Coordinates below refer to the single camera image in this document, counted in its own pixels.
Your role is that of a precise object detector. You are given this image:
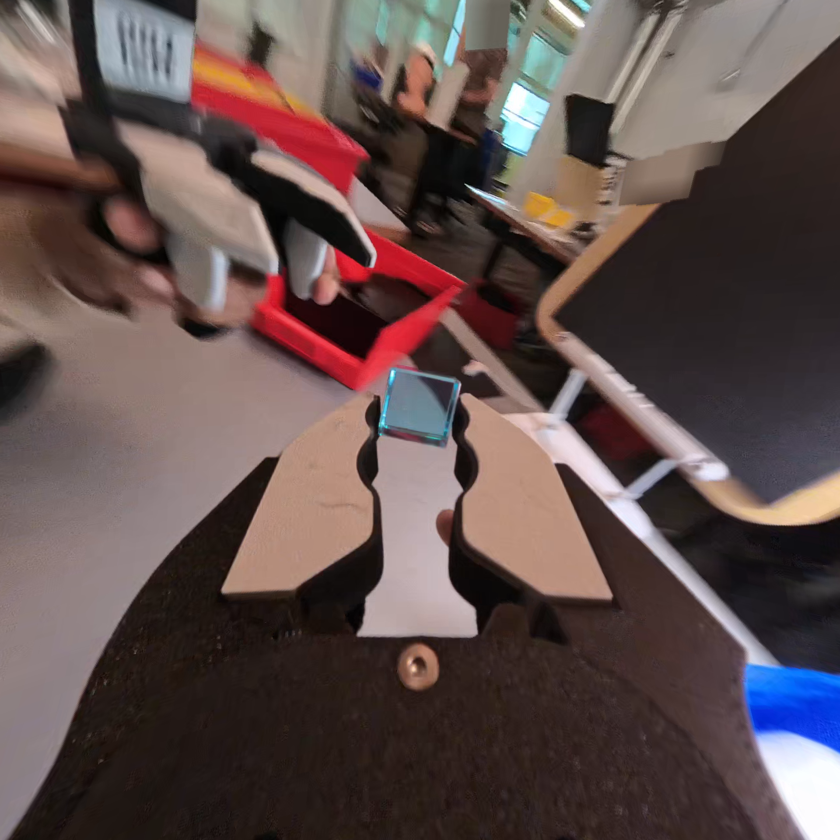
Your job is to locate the red fabric bag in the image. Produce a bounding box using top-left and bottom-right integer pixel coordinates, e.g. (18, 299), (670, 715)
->
(459, 279), (526, 350)

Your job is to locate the person's left forearm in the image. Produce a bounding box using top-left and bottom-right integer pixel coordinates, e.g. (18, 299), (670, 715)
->
(0, 190), (73, 342)

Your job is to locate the blue plastic parts bin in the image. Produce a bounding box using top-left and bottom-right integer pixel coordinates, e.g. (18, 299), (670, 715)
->
(745, 663), (840, 756)

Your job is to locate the clear blue cube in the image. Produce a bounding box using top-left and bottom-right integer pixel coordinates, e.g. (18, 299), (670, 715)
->
(377, 367), (462, 448)

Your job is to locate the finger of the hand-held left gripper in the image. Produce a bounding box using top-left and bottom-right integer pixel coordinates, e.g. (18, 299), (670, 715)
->
(251, 147), (379, 270)

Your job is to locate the wooden desk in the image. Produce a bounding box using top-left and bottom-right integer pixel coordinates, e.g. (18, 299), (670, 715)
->
(466, 184), (592, 263)

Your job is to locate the mannequin head with helmet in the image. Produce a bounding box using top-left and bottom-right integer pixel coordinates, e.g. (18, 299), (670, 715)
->
(392, 41), (439, 129)

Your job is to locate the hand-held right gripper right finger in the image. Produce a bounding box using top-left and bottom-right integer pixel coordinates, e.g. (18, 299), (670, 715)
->
(448, 392), (614, 621)

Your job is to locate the white roll with blue core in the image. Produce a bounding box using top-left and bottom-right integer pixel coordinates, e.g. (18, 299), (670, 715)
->
(755, 727), (840, 840)

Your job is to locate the person's left hand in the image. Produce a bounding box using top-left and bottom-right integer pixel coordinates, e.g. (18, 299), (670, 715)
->
(26, 196), (340, 332)

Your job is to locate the red plastic parts bin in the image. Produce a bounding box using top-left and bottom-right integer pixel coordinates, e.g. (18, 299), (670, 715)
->
(252, 226), (468, 391)

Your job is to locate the black board with wooden rim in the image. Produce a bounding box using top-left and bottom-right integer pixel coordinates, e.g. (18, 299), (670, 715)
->
(535, 36), (840, 526)
(564, 94), (618, 217)

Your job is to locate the red ribbed crate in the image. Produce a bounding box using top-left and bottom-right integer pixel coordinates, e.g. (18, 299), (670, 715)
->
(190, 42), (370, 194)

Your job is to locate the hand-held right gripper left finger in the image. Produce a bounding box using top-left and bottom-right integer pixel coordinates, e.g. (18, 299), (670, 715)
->
(221, 394), (385, 618)

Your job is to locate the yellow bin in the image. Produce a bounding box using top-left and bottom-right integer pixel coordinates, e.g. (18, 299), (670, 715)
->
(525, 192), (572, 227)

